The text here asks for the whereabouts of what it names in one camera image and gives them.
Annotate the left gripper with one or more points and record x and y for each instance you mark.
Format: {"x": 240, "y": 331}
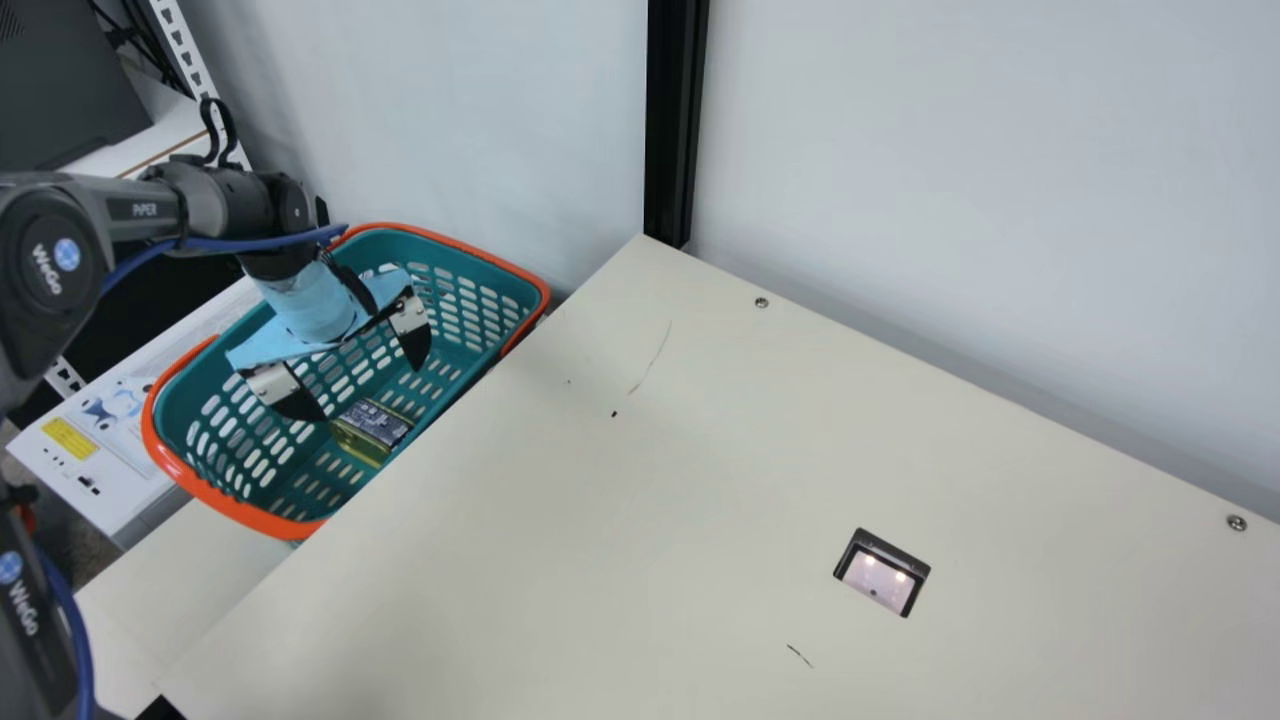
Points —
{"x": 300, "y": 305}

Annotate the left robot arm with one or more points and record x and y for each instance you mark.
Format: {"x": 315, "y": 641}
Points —
{"x": 60, "y": 260}

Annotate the teal shopping basket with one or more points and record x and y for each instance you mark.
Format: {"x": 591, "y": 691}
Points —
{"x": 250, "y": 465}

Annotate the rectangular tin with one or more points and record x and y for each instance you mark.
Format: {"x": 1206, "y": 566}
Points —
{"x": 372, "y": 430}

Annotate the white printed box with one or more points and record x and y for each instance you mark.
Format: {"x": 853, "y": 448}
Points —
{"x": 95, "y": 450}

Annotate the white perforated rack upright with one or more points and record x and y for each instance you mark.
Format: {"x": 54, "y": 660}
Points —
{"x": 185, "y": 50}

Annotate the dark grey panel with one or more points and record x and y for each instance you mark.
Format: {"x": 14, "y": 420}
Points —
{"x": 60, "y": 70}

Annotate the small square scanner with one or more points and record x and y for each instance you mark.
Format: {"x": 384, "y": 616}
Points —
{"x": 880, "y": 575}

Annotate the black post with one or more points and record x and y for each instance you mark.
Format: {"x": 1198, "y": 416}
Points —
{"x": 675, "y": 120}

